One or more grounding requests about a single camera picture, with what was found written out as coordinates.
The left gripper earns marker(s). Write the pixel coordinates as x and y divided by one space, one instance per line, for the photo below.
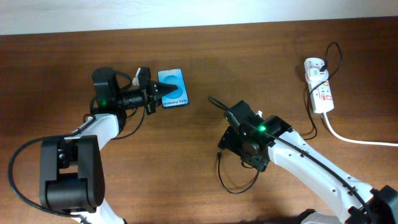
153 92

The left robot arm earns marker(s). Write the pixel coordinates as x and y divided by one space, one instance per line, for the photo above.
71 171

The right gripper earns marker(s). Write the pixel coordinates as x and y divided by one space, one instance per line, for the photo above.
232 139

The white USB charger plug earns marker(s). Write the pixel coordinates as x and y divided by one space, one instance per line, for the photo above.
314 75

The white power strip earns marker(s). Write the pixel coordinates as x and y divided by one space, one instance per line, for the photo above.
321 97

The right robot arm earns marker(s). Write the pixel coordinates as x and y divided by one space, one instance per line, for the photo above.
351 200

